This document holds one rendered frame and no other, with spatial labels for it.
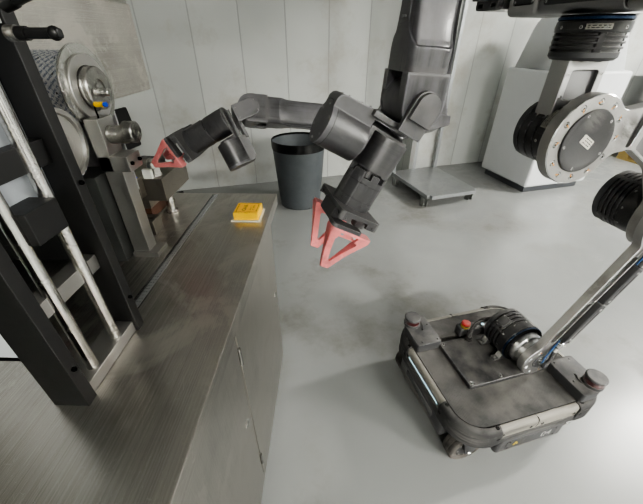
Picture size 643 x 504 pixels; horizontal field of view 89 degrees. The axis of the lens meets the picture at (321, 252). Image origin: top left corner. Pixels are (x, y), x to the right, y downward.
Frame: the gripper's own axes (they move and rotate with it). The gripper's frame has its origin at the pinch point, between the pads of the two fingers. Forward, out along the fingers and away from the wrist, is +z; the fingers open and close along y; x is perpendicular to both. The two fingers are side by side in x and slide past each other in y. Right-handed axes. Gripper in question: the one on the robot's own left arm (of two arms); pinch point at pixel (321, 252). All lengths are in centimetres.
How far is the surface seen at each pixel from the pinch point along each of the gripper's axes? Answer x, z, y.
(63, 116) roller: -42, 4, -28
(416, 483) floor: 82, 74, 1
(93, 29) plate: -59, -2, -105
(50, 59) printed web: -47, -2, -34
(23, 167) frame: -37.9, 3.0, -1.9
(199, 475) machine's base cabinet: -6.1, 37.0, 14.1
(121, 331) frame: -22.9, 27.3, -3.6
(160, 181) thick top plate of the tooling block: -25, 17, -46
